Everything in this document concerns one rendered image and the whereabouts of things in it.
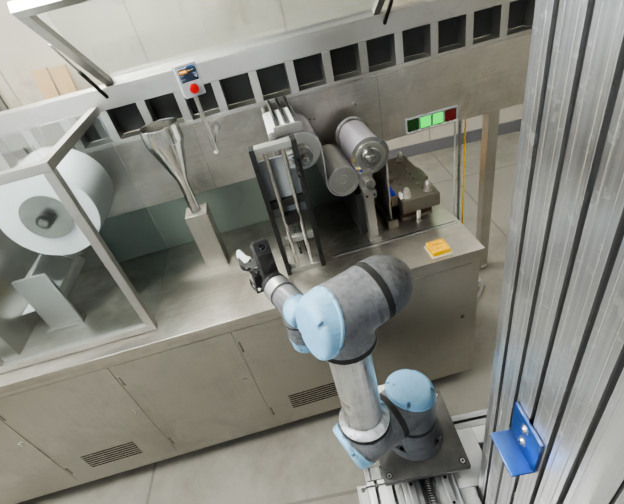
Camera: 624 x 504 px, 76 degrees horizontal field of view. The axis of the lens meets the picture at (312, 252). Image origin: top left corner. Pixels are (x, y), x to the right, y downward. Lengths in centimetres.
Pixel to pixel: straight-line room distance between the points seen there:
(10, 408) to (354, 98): 187
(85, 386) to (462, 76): 203
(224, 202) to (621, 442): 169
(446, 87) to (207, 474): 214
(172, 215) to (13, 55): 268
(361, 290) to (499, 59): 158
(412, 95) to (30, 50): 326
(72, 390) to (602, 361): 175
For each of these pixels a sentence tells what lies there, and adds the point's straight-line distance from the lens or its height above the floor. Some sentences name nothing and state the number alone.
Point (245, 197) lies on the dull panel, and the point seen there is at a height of 105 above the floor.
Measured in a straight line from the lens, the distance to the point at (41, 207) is 143.
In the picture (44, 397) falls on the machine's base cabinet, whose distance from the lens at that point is 196.
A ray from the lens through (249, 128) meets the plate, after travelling 179.
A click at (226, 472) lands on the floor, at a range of 226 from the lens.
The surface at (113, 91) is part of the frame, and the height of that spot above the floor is 163.
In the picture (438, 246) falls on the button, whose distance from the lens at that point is 160.
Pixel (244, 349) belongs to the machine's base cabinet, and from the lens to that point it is 168.
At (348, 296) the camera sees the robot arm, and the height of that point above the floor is 146.
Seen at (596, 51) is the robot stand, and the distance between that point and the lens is 42.
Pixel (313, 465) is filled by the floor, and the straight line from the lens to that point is 214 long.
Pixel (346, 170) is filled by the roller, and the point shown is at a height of 121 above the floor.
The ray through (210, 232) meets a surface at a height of 108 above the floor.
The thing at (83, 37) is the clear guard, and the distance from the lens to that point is 154.
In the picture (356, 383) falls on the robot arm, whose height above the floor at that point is 125.
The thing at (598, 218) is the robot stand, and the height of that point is 167.
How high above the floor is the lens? 191
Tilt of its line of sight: 37 degrees down
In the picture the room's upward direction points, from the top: 15 degrees counter-clockwise
